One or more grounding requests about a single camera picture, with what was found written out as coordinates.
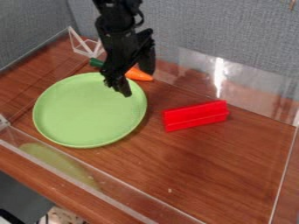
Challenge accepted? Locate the red plastic block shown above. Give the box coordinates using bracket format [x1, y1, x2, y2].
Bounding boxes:
[163, 100, 230, 132]

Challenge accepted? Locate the green round plate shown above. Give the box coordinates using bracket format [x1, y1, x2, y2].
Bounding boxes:
[32, 73, 147, 148]

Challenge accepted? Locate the clear acrylic enclosure wall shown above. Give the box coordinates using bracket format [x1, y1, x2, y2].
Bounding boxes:
[0, 32, 299, 224]

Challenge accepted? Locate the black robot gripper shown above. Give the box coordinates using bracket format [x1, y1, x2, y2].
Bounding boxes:
[95, 17, 155, 97]

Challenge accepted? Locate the orange toy carrot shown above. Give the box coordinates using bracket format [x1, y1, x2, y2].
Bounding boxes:
[88, 58, 154, 81]

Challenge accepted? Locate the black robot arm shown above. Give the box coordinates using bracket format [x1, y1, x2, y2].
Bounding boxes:
[92, 0, 155, 97]

